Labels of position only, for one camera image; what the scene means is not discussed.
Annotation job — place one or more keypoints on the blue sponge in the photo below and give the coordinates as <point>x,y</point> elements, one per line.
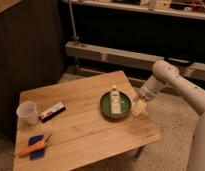
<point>37,154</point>

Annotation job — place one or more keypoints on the white shelf beam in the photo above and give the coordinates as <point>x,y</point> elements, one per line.
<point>127,58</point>

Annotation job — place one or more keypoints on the orange carrot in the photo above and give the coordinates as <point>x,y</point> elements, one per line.
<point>34,147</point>

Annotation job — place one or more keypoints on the wooden table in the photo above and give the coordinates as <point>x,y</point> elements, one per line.
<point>81,135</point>

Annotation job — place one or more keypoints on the black handle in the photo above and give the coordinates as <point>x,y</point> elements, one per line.
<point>178,63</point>

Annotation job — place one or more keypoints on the translucent plastic cup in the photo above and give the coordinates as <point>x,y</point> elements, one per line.
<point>28,112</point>

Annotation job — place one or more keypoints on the small white bottle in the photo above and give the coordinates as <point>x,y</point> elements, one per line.
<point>115,100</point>

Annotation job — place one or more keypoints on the metal vertical pole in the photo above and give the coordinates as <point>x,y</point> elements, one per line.
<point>75,37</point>

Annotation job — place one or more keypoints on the black and white eraser block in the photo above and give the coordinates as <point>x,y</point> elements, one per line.
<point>52,112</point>

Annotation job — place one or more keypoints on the green ceramic bowl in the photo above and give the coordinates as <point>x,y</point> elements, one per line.
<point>105,106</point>

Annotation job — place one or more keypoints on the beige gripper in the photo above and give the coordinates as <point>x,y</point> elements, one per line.
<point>139,107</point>

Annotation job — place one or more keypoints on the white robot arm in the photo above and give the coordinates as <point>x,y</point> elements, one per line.
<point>164,73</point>

